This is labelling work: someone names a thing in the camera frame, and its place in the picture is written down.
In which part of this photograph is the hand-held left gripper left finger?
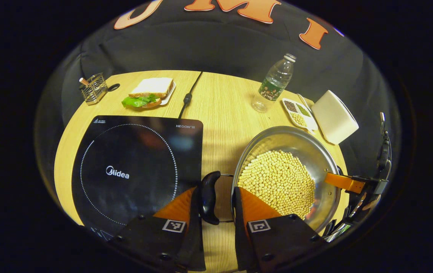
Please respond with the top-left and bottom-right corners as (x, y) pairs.
(108, 186), (206, 273)

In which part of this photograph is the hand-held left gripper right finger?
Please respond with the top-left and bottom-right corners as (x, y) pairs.
(233, 186), (328, 273)

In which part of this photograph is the steel pot with black handle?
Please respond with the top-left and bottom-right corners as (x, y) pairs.
(200, 126), (344, 234)

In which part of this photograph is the black induction cooktop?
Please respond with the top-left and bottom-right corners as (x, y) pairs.
(72, 116), (204, 238)

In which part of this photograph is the white appliance box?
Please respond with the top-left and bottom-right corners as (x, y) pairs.
(311, 90), (359, 145)

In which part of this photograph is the pile of yellow soybeans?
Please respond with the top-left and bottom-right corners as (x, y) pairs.
(237, 151), (315, 220)

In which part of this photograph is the white divided grain dish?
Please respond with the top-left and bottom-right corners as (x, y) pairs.
(282, 98), (318, 132)

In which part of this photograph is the clear plastic water bottle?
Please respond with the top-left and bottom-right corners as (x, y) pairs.
(251, 53), (297, 113)

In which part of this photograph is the small white plate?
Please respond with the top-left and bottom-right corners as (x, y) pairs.
(160, 82), (176, 106)

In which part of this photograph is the sandwich with lettuce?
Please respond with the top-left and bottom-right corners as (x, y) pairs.
(122, 77), (174, 109)

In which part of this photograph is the black backdrop cloth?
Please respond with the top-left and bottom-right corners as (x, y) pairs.
(35, 0), (403, 179)

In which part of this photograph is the black power cable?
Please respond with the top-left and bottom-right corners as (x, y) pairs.
(178, 71), (204, 119)

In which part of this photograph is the metal wire holder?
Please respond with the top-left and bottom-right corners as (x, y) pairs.
(79, 73), (120, 105)

